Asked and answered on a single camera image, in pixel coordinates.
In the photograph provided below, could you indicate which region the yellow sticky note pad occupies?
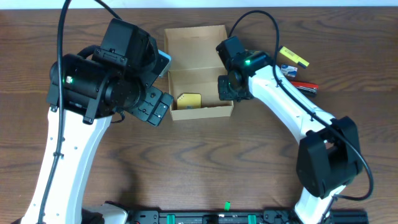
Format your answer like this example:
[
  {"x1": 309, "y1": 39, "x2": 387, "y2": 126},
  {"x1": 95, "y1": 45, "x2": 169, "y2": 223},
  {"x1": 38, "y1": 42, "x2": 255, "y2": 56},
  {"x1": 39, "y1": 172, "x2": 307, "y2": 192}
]
[{"x1": 177, "y1": 93, "x2": 201, "y2": 110}]

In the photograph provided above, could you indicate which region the brown cardboard box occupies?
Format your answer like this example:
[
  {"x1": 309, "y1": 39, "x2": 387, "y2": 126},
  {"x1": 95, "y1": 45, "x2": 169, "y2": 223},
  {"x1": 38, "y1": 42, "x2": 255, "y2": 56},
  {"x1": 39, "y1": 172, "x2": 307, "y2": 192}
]
[{"x1": 164, "y1": 25, "x2": 234, "y2": 121}]

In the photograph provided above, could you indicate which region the red black stapler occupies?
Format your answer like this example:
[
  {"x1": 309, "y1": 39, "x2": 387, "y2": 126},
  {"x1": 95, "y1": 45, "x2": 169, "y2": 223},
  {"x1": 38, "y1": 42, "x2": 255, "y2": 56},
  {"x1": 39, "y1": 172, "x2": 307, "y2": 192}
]
[{"x1": 291, "y1": 82, "x2": 318, "y2": 97}]

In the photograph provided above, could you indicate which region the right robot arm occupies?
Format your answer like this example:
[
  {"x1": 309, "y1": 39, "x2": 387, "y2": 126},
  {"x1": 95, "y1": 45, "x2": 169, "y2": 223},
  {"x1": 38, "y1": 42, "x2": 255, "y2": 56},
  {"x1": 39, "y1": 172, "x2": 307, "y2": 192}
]
[{"x1": 216, "y1": 36, "x2": 368, "y2": 223}]

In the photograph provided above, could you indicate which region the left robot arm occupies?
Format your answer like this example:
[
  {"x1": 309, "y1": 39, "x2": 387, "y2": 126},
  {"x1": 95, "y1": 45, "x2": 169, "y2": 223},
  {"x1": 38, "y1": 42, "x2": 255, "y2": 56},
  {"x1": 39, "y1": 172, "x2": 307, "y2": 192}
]
[{"x1": 21, "y1": 18, "x2": 173, "y2": 223}]

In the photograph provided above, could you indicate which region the small blue white staples box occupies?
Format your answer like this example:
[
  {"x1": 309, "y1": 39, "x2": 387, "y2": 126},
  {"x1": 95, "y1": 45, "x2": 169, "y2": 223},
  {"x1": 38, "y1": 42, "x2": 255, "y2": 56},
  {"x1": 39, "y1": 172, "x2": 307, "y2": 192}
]
[{"x1": 280, "y1": 64, "x2": 298, "y2": 78}]

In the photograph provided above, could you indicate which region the yellow highlighter pen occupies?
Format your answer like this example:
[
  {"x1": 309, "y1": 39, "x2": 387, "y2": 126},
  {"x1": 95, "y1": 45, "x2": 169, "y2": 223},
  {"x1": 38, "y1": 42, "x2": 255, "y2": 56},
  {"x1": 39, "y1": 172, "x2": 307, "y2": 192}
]
[{"x1": 279, "y1": 46, "x2": 309, "y2": 68}]

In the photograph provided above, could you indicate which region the small green clip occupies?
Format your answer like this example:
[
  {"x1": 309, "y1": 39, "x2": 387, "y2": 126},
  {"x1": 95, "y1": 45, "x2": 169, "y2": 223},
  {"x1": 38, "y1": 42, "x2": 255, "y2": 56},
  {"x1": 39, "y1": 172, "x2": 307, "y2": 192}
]
[{"x1": 224, "y1": 202, "x2": 231, "y2": 211}]

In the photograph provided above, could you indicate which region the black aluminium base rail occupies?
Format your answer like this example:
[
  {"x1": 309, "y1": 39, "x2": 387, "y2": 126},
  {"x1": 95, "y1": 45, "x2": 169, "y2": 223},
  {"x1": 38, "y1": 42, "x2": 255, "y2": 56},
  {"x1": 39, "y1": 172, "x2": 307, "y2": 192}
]
[{"x1": 127, "y1": 209, "x2": 369, "y2": 224}]

